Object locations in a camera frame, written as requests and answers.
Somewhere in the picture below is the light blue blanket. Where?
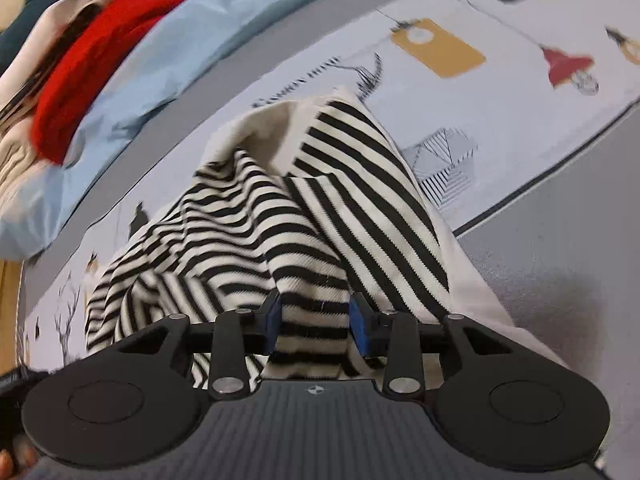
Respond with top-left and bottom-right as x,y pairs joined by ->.
0,0 -> 388,262

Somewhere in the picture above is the dark teal garment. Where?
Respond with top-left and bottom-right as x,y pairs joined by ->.
0,0 -> 168,76

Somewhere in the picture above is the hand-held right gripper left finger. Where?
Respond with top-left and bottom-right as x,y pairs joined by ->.
117,290 -> 282,402

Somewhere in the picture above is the black white striped shirt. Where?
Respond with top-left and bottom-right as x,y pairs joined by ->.
85,85 -> 566,392

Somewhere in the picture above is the person's left hand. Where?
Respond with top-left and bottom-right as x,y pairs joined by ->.
0,447 -> 39,479

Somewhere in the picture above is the red blanket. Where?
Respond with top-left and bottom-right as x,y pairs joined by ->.
30,0 -> 197,167

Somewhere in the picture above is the grey printed bed sheet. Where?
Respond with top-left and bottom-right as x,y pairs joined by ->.
15,0 -> 640,466

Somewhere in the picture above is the white folded blanket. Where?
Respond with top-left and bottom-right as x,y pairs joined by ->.
0,0 -> 126,226

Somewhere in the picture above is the wooden bed frame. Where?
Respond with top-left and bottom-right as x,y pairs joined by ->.
0,259 -> 25,372

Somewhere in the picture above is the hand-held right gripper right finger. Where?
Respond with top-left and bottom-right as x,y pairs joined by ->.
350,293 -> 516,402

